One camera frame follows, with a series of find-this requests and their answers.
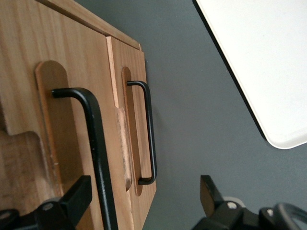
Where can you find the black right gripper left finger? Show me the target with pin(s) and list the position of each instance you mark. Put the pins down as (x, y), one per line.
(72, 203)

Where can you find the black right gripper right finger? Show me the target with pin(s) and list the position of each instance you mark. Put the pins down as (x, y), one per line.
(216, 206)

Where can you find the wooden drawer with notch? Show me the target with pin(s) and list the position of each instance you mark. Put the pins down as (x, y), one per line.
(21, 72)

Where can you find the wooden drawer cabinet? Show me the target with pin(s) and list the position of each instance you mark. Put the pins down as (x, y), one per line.
(19, 167)

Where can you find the wooden drawer without notch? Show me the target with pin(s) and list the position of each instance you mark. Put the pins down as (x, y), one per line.
(136, 60)

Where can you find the beige plastic tray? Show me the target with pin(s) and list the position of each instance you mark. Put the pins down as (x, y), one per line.
(268, 60)

